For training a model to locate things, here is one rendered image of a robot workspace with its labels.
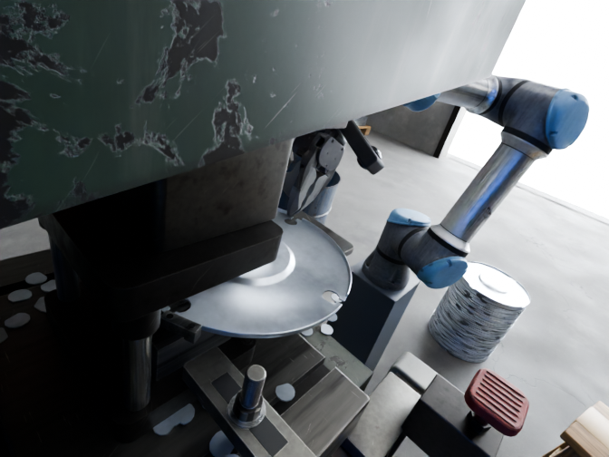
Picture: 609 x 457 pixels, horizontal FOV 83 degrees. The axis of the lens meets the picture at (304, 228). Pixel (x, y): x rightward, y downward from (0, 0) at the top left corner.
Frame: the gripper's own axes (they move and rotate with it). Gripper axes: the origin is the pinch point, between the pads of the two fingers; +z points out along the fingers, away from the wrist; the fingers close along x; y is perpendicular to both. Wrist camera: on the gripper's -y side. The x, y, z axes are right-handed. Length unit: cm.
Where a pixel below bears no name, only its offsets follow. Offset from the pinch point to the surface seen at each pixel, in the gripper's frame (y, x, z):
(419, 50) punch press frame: -22.7, 35.3, -13.1
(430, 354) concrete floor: -26, -113, 35
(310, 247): -7.6, 3.9, 3.2
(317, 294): -14.8, 10.5, 6.2
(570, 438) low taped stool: -65, -68, 20
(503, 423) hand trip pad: -38.2, 6.1, 6.8
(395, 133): 172, -429, -121
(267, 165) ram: -10.9, 26.1, -5.1
